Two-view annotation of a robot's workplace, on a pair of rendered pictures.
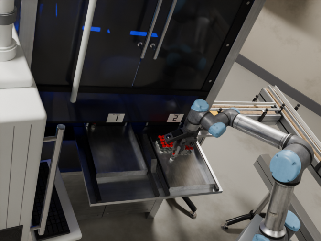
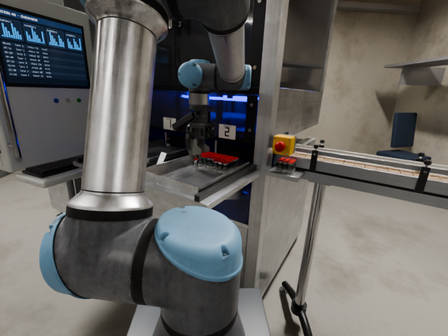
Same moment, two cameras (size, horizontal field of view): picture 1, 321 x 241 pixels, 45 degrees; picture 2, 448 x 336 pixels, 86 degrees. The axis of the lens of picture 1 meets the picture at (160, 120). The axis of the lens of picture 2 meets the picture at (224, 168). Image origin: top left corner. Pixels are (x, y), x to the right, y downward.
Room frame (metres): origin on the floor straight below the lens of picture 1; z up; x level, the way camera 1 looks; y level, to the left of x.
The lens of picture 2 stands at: (1.18, -1.01, 1.19)
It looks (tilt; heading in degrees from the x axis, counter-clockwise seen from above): 18 degrees down; 64
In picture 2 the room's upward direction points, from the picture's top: 2 degrees clockwise
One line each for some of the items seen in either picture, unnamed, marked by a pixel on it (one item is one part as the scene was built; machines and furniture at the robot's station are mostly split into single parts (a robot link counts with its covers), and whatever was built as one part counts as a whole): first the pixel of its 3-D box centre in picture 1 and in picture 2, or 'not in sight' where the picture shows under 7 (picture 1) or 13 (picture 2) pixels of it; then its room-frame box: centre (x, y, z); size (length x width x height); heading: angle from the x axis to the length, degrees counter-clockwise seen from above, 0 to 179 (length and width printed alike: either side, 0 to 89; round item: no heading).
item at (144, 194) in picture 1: (147, 159); (173, 165); (1.41, -0.02, 0.87); 0.70 x 0.48 x 0.02; 124
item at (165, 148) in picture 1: (176, 148); (211, 163); (1.54, -0.14, 0.90); 0.18 x 0.02 x 0.05; 123
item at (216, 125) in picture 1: (215, 124); (198, 76); (1.44, -0.24, 1.23); 0.11 x 0.11 x 0.08; 59
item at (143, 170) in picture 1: (114, 147); (157, 150); (1.38, 0.16, 0.90); 0.34 x 0.26 x 0.04; 34
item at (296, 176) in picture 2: (202, 127); (287, 172); (1.85, -0.25, 0.87); 0.14 x 0.13 x 0.02; 34
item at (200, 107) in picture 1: (198, 112); (199, 77); (1.48, -0.15, 1.23); 0.09 x 0.08 x 0.11; 59
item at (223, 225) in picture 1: (251, 218); not in sight; (2.04, -0.95, 0.07); 0.50 x 0.08 x 0.14; 124
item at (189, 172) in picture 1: (180, 161); (198, 169); (1.47, -0.18, 0.90); 0.34 x 0.26 x 0.04; 33
